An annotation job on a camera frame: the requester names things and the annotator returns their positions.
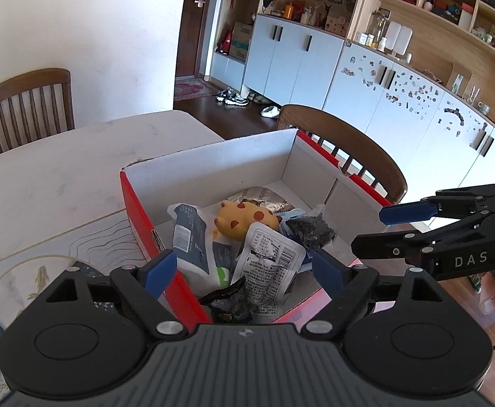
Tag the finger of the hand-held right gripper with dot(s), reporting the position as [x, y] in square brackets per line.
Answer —
[383, 245]
[404, 213]

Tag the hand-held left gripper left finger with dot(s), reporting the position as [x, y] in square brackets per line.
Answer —
[160, 271]

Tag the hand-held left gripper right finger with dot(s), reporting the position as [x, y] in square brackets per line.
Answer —
[329, 272]

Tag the clear packet of black granules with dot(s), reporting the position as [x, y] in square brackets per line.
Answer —
[311, 231]

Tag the white packet dark blue label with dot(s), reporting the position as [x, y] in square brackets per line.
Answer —
[188, 229]

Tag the red cardboard box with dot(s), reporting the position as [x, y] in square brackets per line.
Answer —
[145, 220]

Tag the clear packet black print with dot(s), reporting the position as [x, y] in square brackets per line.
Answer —
[268, 258]

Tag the light blue packet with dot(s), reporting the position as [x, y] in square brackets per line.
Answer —
[292, 216]

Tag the black gold snack packet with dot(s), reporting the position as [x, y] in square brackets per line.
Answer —
[228, 305]

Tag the yellow spotted chick toy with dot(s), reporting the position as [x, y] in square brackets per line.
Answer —
[239, 218]

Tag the silver foil snack packet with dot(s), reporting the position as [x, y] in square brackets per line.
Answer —
[264, 197]

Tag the wooden slat back chair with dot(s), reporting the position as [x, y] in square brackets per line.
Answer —
[22, 79]
[358, 135]

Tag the clear drinking glass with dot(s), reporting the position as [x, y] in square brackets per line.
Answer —
[474, 94]

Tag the small leaf print card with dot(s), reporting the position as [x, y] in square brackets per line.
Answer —
[456, 84]

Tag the round fish print table mat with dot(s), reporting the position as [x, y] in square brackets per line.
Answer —
[18, 288]

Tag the white slipper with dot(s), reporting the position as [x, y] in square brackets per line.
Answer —
[269, 112]

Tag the red patterned rug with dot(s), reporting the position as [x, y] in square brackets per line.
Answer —
[194, 89]

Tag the black white sneaker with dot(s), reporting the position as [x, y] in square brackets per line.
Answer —
[223, 95]
[237, 100]

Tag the brown entrance door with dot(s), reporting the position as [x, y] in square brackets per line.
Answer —
[190, 42]

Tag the orange bottle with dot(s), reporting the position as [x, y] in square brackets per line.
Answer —
[288, 12]

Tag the brown printed carton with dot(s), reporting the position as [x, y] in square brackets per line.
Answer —
[241, 42]

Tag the light blue wall cabinet unit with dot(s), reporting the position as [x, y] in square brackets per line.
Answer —
[290, 59]

